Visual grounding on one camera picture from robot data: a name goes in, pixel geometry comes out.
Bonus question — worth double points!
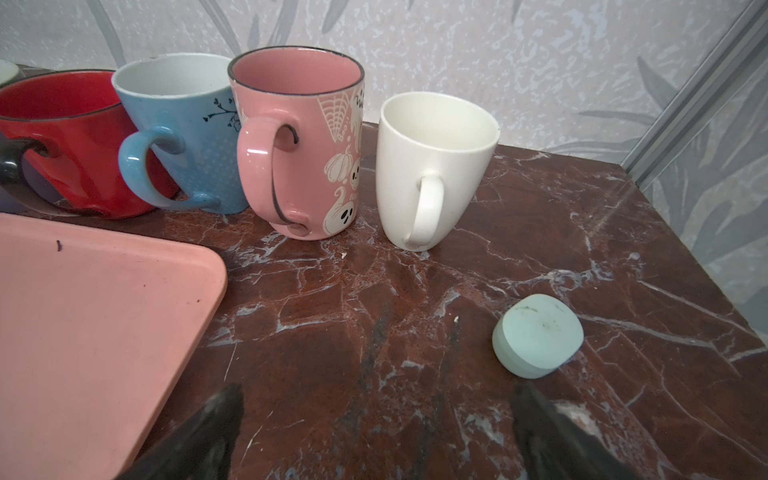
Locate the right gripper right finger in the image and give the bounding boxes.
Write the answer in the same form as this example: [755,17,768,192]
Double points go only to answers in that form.
[511,383,638,479]

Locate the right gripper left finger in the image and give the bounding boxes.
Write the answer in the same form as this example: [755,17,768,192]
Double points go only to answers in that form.
[119,383,244,479]

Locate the pink plastic tray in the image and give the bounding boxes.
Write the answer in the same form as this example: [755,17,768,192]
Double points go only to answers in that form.
[1,214,227,479]

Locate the white mug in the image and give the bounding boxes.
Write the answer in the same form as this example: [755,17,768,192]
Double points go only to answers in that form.
[375,92,501,251]

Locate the pink mug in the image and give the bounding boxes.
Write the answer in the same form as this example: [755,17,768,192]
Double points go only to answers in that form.
[228,46,365,241]

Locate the blue mug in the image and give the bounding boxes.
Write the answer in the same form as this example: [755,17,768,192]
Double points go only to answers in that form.
[112,53,248,215]

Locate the red mug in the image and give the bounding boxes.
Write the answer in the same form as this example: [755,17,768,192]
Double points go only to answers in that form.
[1,69,154,219]

